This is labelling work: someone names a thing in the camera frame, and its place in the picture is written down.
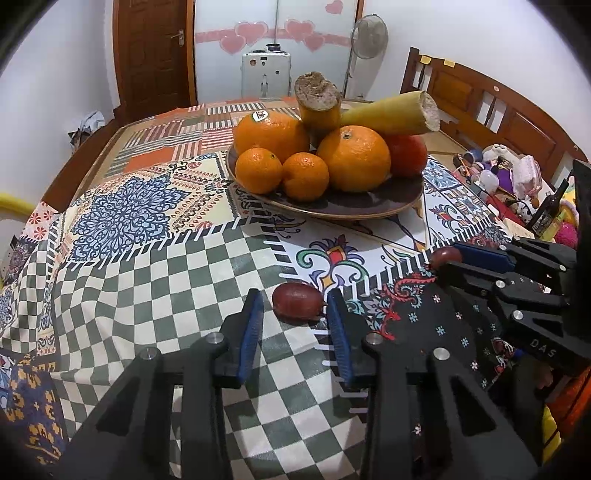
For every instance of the yellow chair back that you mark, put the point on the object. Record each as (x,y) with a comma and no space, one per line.
(11,203)

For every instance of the white plush toy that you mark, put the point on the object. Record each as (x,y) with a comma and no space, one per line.
(495,151)

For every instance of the red tomato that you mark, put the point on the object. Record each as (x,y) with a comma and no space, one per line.
(408,154)

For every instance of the brown wooden door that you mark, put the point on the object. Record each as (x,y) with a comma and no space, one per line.
(152,60)

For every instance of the pink heart decals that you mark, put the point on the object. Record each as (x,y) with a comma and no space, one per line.
(244,32)

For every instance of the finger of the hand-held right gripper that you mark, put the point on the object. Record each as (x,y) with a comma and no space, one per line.
(485,256)
(480,277)

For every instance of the white round bottle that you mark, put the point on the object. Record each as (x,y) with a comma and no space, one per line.
(489,181)

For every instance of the large orange with sticker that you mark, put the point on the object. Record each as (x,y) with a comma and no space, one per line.
(272,136)

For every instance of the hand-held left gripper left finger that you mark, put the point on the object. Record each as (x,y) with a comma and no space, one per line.
(251,332)

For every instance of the yellow plush toy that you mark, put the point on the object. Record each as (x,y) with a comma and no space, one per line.
(567,226)

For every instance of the small orange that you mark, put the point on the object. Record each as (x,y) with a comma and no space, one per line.
(258,170)
(305,177)

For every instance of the yellow sugarcane piece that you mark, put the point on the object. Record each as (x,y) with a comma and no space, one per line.
(318,113)
(392,115)

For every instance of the pink quilted pouch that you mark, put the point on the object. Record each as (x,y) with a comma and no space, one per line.
(527,177)

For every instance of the patchwork printed tablecloth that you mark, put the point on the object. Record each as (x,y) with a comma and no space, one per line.
(152,258)

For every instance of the red jujube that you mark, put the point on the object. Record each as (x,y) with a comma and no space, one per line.
(445,256)
(298,302)

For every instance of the white boxy appliance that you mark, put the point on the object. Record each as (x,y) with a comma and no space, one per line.
(265,76)

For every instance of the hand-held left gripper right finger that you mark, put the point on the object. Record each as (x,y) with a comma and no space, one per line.
(339,332)

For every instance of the purple doll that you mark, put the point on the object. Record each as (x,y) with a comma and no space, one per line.
(505,177)

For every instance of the white standing fan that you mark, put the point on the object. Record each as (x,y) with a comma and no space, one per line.
(369,37)

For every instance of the dark brown round plate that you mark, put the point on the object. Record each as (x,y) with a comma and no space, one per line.
(369,202)

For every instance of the medium orange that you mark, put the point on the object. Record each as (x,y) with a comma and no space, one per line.
(353,159)

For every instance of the frosted glass sliding door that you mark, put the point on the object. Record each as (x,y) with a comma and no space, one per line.
(304,9)

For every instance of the grey clothes pile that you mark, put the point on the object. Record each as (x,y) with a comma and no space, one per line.
(87,127)

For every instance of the dark glass bottle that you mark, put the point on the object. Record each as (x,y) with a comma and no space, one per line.
(547,212)

